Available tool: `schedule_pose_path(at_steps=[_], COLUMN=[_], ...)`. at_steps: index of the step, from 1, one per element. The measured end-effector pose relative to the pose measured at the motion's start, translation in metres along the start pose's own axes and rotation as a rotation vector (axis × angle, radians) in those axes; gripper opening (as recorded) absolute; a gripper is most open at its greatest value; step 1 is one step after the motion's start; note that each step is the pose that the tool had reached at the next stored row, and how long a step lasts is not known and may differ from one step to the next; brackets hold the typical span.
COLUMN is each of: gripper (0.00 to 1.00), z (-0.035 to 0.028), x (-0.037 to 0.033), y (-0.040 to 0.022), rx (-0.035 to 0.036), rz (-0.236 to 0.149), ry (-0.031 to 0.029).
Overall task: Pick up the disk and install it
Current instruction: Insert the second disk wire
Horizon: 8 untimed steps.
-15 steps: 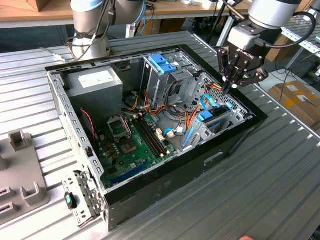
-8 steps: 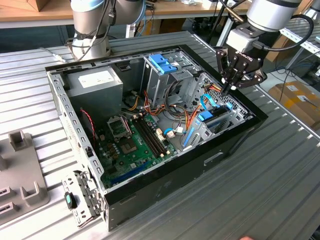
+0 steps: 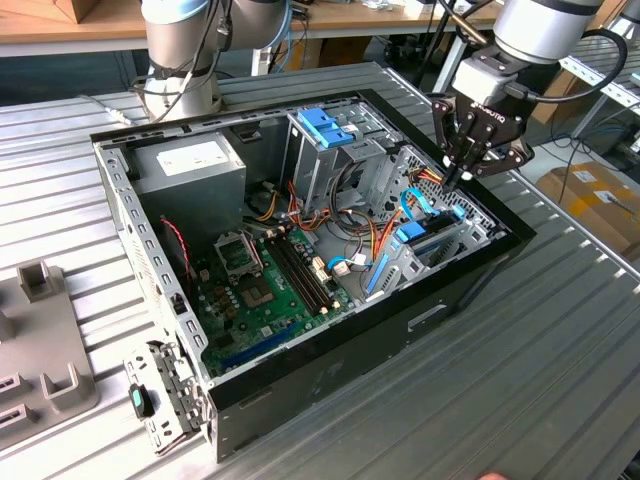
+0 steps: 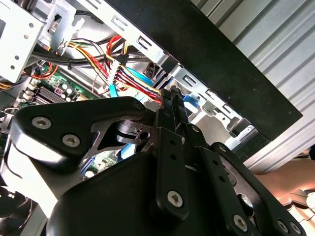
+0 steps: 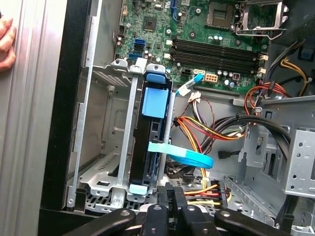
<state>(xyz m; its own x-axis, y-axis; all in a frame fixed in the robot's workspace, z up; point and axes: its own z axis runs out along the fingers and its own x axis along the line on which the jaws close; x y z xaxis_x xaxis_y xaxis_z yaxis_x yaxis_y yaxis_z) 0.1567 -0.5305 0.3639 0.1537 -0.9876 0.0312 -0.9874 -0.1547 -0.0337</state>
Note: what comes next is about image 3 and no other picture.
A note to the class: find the cardboard box with labels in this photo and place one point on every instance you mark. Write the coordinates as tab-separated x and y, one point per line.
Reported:
590	210

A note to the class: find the metal optical drive cage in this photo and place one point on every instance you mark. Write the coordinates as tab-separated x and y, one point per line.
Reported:
315	170

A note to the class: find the metal disk bay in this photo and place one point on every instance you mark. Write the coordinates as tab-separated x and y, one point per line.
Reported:
406	267

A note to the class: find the brown cardboard box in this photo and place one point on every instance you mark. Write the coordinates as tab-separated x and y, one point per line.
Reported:
345	50
565	82

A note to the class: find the blue expansion slot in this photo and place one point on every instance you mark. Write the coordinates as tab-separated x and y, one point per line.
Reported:
260	345

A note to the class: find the black stand pole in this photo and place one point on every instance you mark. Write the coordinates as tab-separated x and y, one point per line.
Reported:
429	61

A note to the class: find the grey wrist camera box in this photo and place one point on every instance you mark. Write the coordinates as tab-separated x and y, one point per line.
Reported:
480	80

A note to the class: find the hard disk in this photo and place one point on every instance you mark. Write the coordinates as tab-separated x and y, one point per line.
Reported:
411	233

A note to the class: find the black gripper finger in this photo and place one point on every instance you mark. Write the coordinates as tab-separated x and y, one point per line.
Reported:
445	130
520	156

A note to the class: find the long wooden desk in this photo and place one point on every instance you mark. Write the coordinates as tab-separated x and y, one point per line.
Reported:
350	17

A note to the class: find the black RAM slot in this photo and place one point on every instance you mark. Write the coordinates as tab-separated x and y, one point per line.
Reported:
291	278
302	273
307	271
296	276

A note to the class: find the round black speaker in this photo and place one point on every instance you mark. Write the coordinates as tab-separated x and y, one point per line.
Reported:
257	200

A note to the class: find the black open PC case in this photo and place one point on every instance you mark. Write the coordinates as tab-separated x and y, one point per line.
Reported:
350	375

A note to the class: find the metal slat table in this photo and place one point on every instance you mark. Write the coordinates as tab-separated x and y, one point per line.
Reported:
620	92

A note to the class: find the green motherboard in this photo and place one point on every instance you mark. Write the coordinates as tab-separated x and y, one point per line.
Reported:
265	322

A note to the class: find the wooden box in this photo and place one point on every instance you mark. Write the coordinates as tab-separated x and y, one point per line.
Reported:
90	10

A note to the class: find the blue plastic cage latch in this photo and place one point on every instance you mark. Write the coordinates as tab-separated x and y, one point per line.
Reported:
325	130

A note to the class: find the grey parts rack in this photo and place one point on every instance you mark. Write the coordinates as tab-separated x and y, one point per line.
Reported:
45	330

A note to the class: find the metal card retention bracket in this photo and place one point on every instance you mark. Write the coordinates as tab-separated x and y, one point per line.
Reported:
157	435

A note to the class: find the black case fan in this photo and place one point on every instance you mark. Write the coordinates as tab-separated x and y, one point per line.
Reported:
172	250

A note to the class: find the CPU socket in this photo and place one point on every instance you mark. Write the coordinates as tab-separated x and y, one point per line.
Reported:
256	297

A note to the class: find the grey power supply unit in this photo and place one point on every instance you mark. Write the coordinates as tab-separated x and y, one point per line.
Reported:
210	200

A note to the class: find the black teal release latch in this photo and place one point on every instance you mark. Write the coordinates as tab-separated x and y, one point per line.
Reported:
136	400

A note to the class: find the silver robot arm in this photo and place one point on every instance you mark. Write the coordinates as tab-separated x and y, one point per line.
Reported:
540	25

